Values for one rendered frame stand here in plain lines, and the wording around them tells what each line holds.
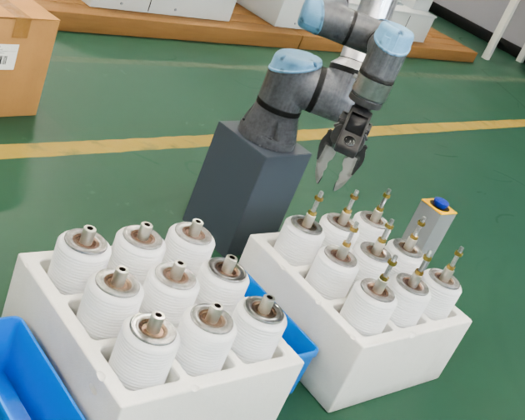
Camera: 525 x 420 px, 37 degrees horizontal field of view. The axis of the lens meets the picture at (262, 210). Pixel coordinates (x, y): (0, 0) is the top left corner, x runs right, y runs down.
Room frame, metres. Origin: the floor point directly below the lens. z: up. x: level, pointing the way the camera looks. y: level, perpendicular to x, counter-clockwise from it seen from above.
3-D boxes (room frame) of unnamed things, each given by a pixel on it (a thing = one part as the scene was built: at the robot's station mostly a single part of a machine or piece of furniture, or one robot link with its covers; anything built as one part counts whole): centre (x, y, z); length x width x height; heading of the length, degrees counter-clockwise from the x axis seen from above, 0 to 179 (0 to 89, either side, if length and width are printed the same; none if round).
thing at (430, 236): (1.84, -0.40, 0.16); 0.07 x 0.07 x 0.31; 49
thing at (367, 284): (1.41, -0.28, 0.25); 0.08 x 0.08 x 0.01
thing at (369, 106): (1.58, -0.11, 0.51); 0.09 x 0.08 x 0.12; 175
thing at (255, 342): (1.17, -0.07, 0.16); 0.10 x 0.10 x 0.18
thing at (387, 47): (1.57, -0.11, 0.67); 0.09 x 0.08 x 0.11; 7
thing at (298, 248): (1.57, -0.10, 0.16); 0.10 x 0.10 x 0.18
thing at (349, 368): (1.58, -0.27, 0.09); 0.39 x 0.39 x 0.18; 49
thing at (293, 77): (1.85, 0.06, 0.47); 0.13 x 0.12 x 0.14; 97
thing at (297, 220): (1.57, -0.10, 0.25); 0.08 x 0.08 x 0.01
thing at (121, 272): (1.07, 0.17, 0.26); 0.02 x 0.02 x 0.03
